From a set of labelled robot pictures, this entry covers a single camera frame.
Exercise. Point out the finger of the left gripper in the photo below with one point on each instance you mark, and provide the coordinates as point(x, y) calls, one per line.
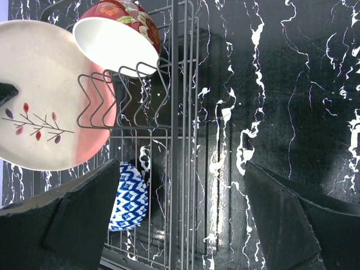
point(7, 92)

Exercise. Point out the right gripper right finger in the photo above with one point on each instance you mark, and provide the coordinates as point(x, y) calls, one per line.
point(298, 227)

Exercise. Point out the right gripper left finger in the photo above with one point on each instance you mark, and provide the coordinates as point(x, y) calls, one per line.
point(63, 228)

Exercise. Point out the cream pink plate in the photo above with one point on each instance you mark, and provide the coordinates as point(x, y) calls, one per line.
point(65, 103)

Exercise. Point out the blue white patterned bowl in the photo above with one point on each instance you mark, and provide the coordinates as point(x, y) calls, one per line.
point(132, 200)

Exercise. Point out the red floral bowl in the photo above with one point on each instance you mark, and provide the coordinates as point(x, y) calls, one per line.
point(119, 36)

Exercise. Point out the grey wire dish rack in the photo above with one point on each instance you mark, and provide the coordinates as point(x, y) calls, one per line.
point(156, 125)

